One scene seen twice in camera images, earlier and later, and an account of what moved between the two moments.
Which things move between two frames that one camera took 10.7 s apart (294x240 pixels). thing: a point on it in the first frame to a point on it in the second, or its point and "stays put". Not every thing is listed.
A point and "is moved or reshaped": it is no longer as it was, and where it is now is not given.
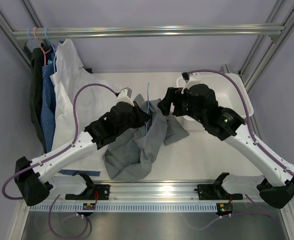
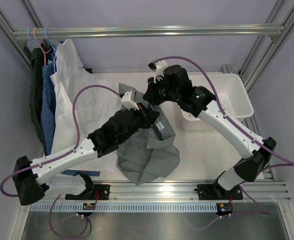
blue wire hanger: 148,108 is moved or reshaped
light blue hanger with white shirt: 52,46 stays put
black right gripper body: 182,100 to 160,93
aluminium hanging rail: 223,30 stays put
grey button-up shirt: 130,156 is moved or reshaped
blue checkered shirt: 47,111 stays put
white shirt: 80,96 stays put
